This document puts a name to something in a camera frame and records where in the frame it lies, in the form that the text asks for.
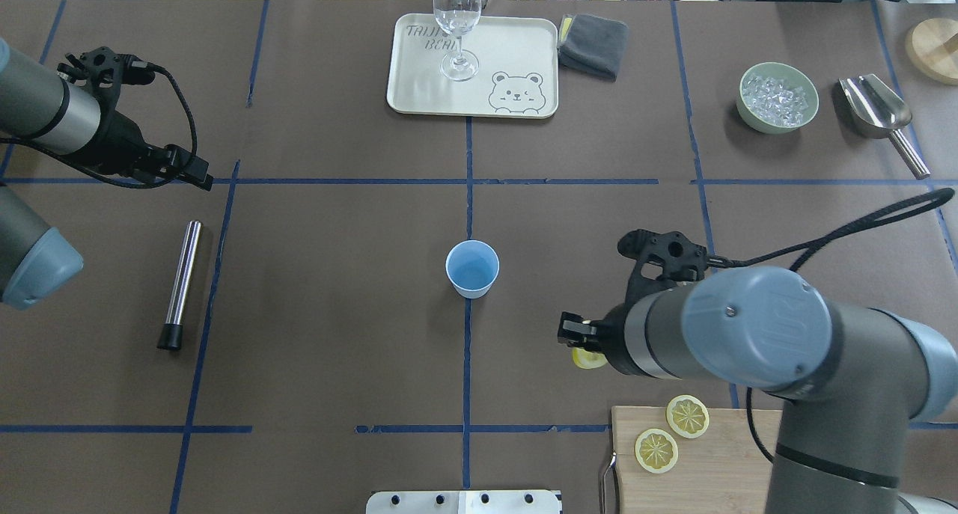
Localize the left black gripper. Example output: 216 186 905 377
57 47 213 192

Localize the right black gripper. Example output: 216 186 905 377
557 230 708 350

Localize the yellow lemon slice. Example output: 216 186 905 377
571 347 608 370

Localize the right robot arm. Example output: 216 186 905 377
558 230 956 513

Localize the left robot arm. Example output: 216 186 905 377
1 41 213 310

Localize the light blue plastic cup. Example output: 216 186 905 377
445 240 501 299

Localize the lemon slice on board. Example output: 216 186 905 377
634 428 680 474
666 394 710 439

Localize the steel muddler black tip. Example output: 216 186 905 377
156 220 203 352

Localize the wooden cutting board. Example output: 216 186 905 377
609 406 771 513

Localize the cream bear tray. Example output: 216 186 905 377
385 13 560 119

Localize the grey folded cloth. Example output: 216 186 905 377
558 15 629 82

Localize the green bowl with ice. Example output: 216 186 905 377
736 63 819 135

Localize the clear wine glass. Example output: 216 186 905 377
433 0 483 82

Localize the steel ice scoop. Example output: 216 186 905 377
838 73 931 180

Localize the wooden round stand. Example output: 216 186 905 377
906 17 957 87

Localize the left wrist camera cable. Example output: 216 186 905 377
112 61 200 189

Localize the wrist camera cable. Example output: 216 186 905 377
112 61 200 189
707 188 957 272

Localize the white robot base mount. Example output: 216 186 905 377
365 489 564 513

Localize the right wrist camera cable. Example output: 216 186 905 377
707 188 957 272

